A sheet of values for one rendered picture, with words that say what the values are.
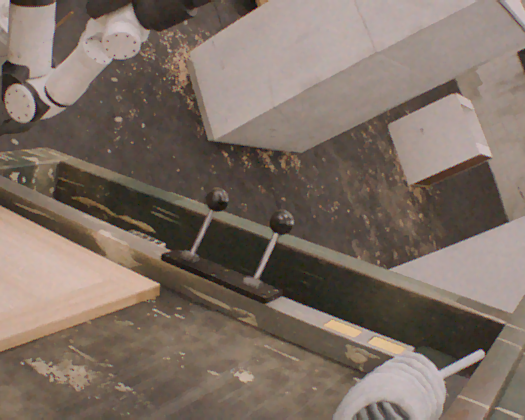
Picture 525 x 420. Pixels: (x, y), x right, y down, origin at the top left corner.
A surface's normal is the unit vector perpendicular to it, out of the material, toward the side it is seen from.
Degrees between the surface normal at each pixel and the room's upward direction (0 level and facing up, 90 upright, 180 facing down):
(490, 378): 52
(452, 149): 90
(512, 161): 90
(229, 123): 90
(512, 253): 90
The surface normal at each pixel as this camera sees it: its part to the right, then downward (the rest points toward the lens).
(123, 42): 0.08, 0.83
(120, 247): -0.53, 0.14
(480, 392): 0.17, -0.95
